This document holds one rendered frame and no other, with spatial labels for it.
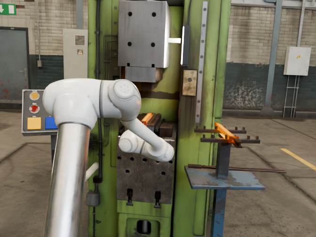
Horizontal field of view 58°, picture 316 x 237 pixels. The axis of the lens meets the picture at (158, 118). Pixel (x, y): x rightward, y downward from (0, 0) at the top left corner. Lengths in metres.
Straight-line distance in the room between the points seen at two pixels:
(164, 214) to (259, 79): 6.78
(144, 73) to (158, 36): 0.24
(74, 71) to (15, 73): 1.79
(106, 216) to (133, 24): 1.44
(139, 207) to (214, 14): 1.38
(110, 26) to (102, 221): 1.46
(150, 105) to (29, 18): 6.29
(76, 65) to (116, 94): 6.36
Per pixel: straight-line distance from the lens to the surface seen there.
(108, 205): 2.31
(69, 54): 7.30
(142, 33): 1.85
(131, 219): 2.15
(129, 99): 0.91
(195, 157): 2.06
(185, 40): 1.93
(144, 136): 1.27
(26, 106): 1.91
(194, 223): 2.29
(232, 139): 1.50
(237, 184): 1.64
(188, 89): 1.94
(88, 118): 0.94
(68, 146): 0.91
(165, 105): 2.33
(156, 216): 2.05
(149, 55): 1.84
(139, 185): 1.96
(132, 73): 1.86
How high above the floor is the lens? 1.40
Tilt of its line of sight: 11 degrees down
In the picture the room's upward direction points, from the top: 2 degrees clockwise
